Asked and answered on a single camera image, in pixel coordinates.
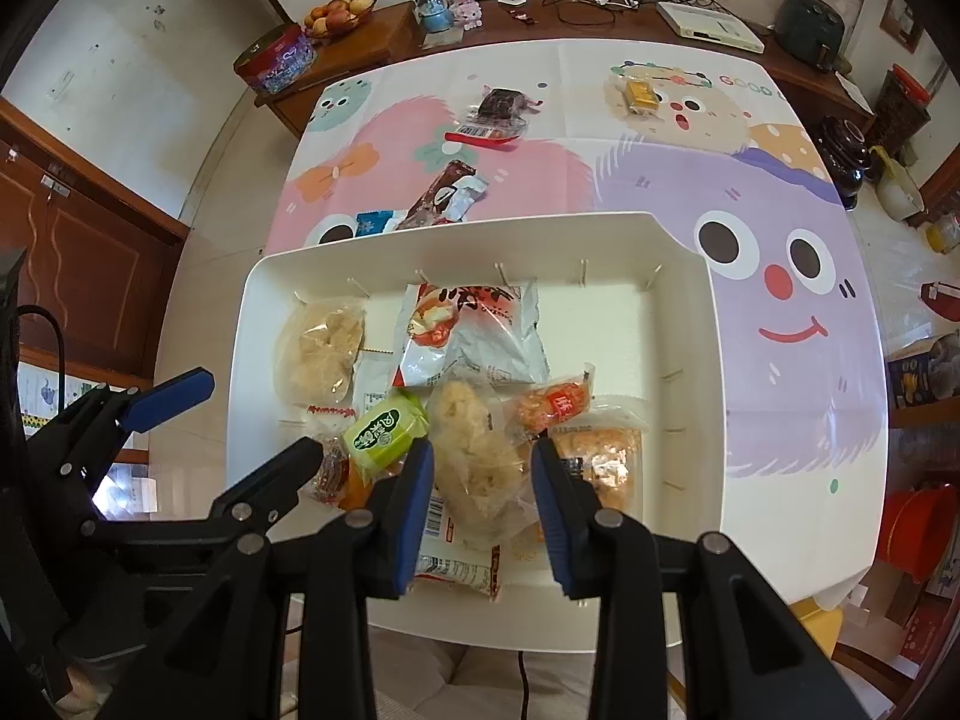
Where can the pink toy figure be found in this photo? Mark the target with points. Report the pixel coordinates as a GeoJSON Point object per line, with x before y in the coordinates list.
{"type": "Point", "coordinates": [466, 13]}

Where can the orange bread packet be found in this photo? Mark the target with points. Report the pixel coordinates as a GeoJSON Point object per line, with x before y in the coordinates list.
{"type": "Point", "coordinates": [607, 457]}

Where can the dark green air fryer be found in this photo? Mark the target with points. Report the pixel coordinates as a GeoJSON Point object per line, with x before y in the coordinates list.
{"type": "Point", "coordinates": [810, 26]}

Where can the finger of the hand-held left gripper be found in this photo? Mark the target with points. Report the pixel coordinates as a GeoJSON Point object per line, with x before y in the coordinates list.
{"type": "Point", "coordinates": [172, 396]}
{"type": "Point", "coordinates": [281, 476]}

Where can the yellow snack packet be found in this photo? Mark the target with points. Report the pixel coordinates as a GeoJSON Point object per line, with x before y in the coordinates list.
{"type": "Point", "coordinates": [641, 96]}

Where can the red and white crinkled packet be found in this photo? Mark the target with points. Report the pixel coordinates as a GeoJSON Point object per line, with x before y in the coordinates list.
{"type": "Point", "coordinates": [480, 337]}

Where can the white paper sheet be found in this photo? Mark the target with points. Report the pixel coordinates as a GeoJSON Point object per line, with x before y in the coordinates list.
{"type": "Point", "coordinates": [855, 90]}

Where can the brown chocolate bar packet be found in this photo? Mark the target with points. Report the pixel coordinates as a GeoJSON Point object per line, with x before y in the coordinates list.
{"type": "Point", "coordinates": [442, 195]}

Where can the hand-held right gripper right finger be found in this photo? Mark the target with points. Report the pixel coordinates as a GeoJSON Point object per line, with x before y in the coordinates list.
{"type": "Point", "coordinates": [559, 517]}

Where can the small red gadget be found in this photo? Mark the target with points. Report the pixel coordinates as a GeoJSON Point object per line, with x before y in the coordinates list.
{"type": "Point", "coordinates": [521, 15]}

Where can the brown woven basket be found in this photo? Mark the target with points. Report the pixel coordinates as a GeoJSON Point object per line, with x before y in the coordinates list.
{"type": "Point", "coordinates": [904, 109]}

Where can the yellow lidded jar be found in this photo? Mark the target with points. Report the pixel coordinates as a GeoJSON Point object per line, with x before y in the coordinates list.
{"type": "Point", "coordinates": [945, 232]}

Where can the white plastic tray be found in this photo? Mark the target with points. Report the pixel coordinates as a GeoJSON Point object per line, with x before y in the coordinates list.
{"type": "Point", "coordinates": [675, 360]}

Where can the brown wooden cupboard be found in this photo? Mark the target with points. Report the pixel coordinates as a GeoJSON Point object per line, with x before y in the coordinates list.
{"type": "Point", "coordinates": [82, 255]}

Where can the dark brown cake packet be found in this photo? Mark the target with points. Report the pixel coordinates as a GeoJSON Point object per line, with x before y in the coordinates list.
{"type": "Point", "coordinates": [506, 105]}

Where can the white jug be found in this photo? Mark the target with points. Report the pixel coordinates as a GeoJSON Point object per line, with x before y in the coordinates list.
{"type": "Point", "coordinates": [896, 187]}

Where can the small wooden side cabinet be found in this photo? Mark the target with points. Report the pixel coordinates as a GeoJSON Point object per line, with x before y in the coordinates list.
{"type": "Point", "coordinates": [352, 52]}

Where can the large puffed rice ball packet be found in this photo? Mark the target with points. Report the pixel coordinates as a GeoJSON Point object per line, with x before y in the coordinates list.
{"type": "Point", "coordinates": [476, 450]}

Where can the small wooden picture frame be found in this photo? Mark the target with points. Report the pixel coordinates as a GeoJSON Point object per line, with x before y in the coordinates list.
{"type": "Point", "coordinates": [902, 15]}

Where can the person's light clothing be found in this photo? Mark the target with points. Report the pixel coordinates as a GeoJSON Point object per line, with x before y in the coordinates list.
{"type": "Point", "coordinates": [480, 682]}

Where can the blue foil packet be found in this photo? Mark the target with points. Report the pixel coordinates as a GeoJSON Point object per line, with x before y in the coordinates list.
{"type": "Point", "coordinates": [379, 223]}

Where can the green snack packet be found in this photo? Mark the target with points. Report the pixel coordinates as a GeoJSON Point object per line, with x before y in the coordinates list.
{"type": "Point", "coordinates": [382, 435]}

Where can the long wooden console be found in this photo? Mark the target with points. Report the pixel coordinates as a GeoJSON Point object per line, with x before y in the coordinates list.
{"type": "Point", "coordinates": [795, 67]}

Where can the colourful round tin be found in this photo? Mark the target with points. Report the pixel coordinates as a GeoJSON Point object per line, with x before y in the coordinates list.
{"type": "Point", "coordinates": [274, 60]}

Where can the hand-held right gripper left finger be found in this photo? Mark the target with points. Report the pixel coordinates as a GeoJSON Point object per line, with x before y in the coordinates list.
{"type": "Point", "coordinates": [416, 510]}

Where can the clear packet with red print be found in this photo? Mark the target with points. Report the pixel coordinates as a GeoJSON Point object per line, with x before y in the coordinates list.
{"type": "Point", "coordinates": [330, 414]}

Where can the paper sheet under globe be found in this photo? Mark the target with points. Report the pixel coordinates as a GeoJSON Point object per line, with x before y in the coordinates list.
{"type": "Point", "coordinates": [439, 40]}

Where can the dark ceramic jar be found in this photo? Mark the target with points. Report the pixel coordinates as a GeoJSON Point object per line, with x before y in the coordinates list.
{"type": "Point", "coordinates": [846, 157]}

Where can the white set-top box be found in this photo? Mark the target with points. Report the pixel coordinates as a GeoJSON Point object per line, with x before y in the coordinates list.
{"type": "Point", "coordinates": [709, 26]}

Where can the blue snow globe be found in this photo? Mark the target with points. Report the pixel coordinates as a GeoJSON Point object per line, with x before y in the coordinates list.
{"type": "Point", "coordinates": [436, 13]}

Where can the brown nut bar packet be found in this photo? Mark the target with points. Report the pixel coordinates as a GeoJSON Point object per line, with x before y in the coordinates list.
{"type": "Point", "coordinates": [330, 472]}

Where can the fruit bowl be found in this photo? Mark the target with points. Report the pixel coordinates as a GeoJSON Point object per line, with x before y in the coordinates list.
{"type": "Point", "coordinates": [337, 15]}

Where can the small puffed rice ball packet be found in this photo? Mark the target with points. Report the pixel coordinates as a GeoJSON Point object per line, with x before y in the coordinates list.
{"type": "Point", "coordinates": [319, 349]}

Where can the small orange snack packet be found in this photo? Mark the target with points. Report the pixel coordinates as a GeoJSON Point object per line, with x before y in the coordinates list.
{"type": "Point", "coordinates": [551, 405]}

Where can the red plastic bucket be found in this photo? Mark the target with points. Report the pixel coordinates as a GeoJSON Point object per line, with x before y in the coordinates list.
{"type": "Point", "coordinates": [922, 532]}

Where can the white packet with red edges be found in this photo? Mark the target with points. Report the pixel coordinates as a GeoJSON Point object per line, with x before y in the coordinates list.
{"type": "Point", "coordinates": [461, 562]}

